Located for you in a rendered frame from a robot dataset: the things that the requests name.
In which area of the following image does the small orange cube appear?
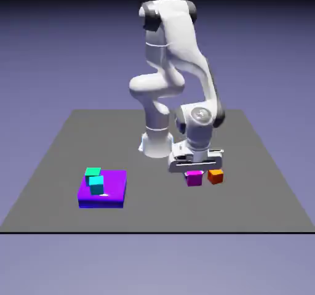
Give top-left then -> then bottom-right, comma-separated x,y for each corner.
207,169 -> 225,185

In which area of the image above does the small magenta cube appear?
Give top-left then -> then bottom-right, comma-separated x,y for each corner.
185,170 -> 205,187

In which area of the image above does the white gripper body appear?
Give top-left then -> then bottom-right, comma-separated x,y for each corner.
168,141 -> 225,173

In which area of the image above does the small green cube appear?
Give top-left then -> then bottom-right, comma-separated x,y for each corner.
84,167 -> 102,187

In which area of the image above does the small cyan cube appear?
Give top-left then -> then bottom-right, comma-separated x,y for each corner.
88,175 -> 105,196

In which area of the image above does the large purple box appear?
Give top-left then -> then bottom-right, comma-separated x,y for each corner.
77,169 -> 127,209

